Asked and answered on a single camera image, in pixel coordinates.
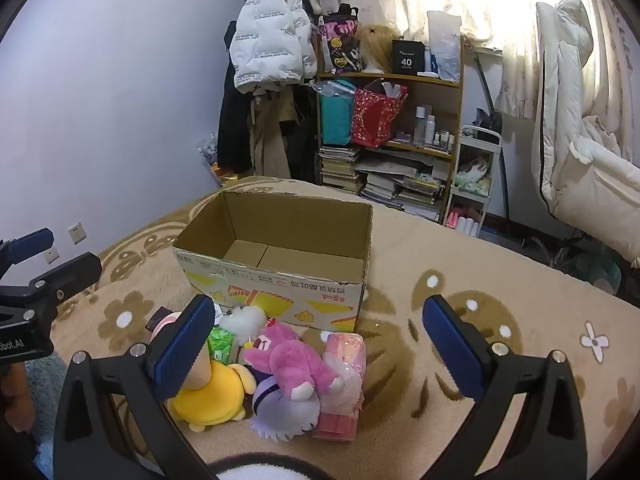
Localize white puffer jacket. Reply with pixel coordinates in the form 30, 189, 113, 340
231, 0, 318, 95

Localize row of cosmetic bottles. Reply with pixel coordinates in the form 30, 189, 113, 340
412, 104, 457, 153

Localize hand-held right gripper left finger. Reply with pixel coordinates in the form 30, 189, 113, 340
52, 294, 217, 480

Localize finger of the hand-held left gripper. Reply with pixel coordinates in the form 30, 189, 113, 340
0, 252, 103, 322
0, 228, 55, 280

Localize white duvet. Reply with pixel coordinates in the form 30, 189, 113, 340
530, 0, 640, 268

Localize lavender plush toy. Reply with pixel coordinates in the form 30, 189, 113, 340
250, 377, 321, 443

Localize teal bag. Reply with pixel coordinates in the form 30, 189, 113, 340
319, 91, 356, 146

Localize small black packet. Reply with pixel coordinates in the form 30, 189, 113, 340
146, 306, 173, 333

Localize green plush cushion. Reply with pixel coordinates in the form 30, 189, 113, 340
575, 252, 623, 296

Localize wooden shelf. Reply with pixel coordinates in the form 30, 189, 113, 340
315, 35, 468, 226

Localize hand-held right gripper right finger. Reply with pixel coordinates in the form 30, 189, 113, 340
421, 294, 589, 480

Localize black hanging garment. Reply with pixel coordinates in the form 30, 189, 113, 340
287, 80, 321, 184

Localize light blue fluffy cloth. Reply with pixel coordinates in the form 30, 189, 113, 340
25, 352, 68, 480

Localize black box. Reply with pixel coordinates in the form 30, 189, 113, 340
391, 39, 426, 73

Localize blond wig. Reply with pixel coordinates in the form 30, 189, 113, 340
354, 24, 396, 75

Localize pink bear plush toy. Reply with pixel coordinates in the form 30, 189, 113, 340
241, 321, 346, 402

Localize white fluffy plush toy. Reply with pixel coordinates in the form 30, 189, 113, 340
217, 304, 271, 346

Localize dark hanging coat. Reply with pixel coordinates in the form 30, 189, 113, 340
217, 20, 261, 176

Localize pink tissue pack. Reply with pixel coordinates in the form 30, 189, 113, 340
312, 331, 367, 443

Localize yellow plush toy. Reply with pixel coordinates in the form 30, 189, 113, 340
166, 347, 258, 433

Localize pale pink round plush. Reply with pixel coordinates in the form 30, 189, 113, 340
150, 311, 183, 341

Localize white rolling cart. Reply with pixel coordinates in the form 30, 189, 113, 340
442, 125, 503, 238

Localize printed tote bag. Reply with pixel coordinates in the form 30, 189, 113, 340
318, 4, 363, 75

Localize clear plastic bag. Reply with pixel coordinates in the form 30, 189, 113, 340
426, 10, 462, 83

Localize red gift bag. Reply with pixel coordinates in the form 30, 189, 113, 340
351, 85, 408, 148

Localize pile of books and papers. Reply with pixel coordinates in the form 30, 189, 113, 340
360, 152, 451, 221

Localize person's left hand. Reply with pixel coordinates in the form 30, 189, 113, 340
0, 364, 32, 427

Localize polka dot plastic bag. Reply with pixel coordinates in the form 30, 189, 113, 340
197, 132, 221, 166

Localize printed cardboard box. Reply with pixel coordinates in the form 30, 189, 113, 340
172, 190, 375, 335

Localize stack of books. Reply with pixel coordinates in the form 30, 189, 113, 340
319, 145, 366, 196

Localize green tissue pack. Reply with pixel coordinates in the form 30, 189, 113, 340
206, 326, 246, 365

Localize beige trench coat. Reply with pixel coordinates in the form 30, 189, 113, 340
248, 87, 301, 179

